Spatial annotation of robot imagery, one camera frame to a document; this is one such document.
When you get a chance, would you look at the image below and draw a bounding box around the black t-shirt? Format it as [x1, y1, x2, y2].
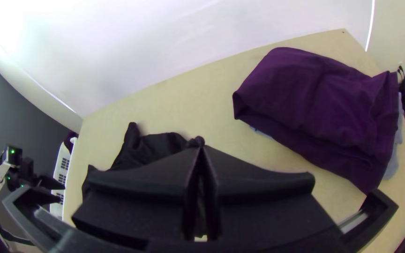
[82, 122, 206, 197]

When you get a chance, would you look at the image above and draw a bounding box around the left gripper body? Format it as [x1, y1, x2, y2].
[18, 157, 43, 192]

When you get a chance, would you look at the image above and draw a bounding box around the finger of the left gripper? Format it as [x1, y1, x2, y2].
[35, 174, 66, 191]

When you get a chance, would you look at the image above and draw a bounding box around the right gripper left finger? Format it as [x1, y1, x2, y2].
[71, 146, 203, 249]

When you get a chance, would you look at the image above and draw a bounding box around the white laundry basket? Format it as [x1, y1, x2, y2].
[49, 137, 78, 221]

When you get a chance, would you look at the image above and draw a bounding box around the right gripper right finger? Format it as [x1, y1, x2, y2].
[202, 145, 344, 247]

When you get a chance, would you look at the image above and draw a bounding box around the pile of folded clothes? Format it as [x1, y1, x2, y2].
[232, 46, 405, 196]

